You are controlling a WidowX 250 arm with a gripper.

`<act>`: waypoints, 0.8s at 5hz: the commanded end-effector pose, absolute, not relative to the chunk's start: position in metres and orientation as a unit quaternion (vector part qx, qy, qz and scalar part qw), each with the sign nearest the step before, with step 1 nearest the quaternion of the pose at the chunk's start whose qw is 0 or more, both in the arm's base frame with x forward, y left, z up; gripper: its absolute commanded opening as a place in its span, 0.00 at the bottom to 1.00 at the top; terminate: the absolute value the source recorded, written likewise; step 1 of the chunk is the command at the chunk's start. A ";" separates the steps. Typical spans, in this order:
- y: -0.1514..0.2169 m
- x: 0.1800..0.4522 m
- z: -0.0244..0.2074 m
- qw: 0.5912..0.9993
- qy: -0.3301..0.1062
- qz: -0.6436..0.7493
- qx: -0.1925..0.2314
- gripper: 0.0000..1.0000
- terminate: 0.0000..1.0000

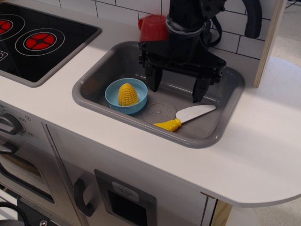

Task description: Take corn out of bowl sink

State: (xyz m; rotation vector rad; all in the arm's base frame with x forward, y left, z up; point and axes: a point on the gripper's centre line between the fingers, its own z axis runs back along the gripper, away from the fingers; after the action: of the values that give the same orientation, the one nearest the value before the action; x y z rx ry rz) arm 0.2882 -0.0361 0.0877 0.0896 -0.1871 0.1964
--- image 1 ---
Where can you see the grey plastic sink basin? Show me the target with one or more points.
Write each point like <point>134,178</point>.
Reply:
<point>174,93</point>

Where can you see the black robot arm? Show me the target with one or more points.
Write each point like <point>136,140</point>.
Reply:
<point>186,17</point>

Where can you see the yellow toy corn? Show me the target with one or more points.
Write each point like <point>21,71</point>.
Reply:
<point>127,95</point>

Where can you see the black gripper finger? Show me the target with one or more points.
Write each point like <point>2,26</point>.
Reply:
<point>201,86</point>
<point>153,76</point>

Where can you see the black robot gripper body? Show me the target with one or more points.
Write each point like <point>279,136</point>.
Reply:
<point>182,54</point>

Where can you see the black toy faucet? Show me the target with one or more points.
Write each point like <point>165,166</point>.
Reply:
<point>252,18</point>

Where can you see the grey dispenser panel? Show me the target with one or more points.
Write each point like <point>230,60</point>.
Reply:
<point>126,202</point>

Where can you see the grey oven knob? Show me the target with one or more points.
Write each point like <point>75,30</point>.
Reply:
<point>11,125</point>

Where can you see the wooden side panel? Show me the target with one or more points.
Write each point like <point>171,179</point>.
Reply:
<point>275,22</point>

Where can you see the red plastic cup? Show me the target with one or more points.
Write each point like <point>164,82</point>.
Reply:
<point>153,28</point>

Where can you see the black toy stovetop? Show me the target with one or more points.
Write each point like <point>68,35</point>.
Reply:
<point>35,45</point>

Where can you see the white cabinet door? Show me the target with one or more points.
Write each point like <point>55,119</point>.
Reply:
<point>178,202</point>

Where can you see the yellow handled toy spatula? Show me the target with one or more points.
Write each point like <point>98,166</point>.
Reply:
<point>185,115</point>

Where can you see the black cabinet door handle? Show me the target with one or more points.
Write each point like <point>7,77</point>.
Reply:
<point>79,188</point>

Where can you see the light blue bowl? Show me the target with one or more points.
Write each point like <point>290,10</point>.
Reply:
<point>111,95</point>

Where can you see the toy oven door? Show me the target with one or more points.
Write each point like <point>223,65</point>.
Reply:
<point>27,167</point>

